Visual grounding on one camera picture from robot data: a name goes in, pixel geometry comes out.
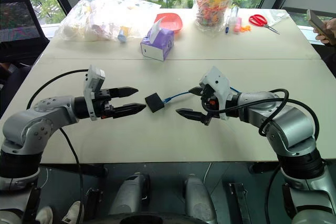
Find smartphone with pale case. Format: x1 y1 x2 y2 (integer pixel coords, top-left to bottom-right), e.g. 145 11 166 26
306 8 329 36

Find black square box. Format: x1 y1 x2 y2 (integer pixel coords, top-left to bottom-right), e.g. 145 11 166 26
144 92 166 114

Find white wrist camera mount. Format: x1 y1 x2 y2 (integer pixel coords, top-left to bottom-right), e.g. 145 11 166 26
83 64 106 122
198 66 234 121

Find bystander bare hand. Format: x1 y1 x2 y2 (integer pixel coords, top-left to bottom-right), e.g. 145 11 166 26
313 17 336 46

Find silver robot leg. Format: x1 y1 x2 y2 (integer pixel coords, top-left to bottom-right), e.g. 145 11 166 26
183 174 218 222
108 172 151 216

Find bystander in dark clothes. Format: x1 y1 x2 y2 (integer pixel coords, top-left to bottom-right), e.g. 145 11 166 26
0 62 33 118

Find black metal bracket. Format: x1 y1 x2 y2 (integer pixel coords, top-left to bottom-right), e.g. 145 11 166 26
227 182 251 224

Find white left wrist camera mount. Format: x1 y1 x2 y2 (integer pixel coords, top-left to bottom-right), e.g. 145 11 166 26
83 64 106 122

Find white sneaker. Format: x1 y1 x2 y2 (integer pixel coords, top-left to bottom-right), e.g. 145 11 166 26
61 200 85 224
35 206 54 224

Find blue pen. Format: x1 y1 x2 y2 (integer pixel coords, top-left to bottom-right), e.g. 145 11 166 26
224 6 239 35

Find flat clear plastic bag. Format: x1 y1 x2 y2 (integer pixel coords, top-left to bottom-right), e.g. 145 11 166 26
264 8 290 26

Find black mesh office chair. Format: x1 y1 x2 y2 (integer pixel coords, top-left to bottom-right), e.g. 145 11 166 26
0 0 50 65

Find blue cable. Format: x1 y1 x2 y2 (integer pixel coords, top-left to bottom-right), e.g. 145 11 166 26
162 86 242 104

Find bag of colourful snacks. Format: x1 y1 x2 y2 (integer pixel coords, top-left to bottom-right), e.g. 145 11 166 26
192 0 239 33

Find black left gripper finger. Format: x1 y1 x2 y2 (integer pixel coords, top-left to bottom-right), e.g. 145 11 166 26
109 86 139 99
112 103 147 119

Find clear bag of pale items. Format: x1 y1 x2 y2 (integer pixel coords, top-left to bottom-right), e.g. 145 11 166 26
56 0 162 43

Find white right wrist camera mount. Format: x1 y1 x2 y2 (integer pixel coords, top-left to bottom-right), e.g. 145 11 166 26
198 66 234 121

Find red handled scissors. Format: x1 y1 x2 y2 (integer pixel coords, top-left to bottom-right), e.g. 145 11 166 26
248 14 281 36

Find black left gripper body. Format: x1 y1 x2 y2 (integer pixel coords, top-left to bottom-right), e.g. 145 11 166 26
93 89 116 119

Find blue capped tube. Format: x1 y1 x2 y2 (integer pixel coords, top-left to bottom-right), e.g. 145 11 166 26
117 25 131 44

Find purple tissue box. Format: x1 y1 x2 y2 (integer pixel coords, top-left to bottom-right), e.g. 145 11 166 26
139 15 175 62

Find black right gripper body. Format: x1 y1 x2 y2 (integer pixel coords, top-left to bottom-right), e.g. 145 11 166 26
200 83 221 119

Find red plastic bowl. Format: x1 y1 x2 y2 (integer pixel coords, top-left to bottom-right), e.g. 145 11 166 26
154 12 184 33

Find dark rounded robot body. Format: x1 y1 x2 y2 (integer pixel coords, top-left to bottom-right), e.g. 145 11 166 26
86 210 227 224

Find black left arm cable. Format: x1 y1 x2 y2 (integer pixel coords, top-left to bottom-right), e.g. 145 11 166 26
26 69 89 224

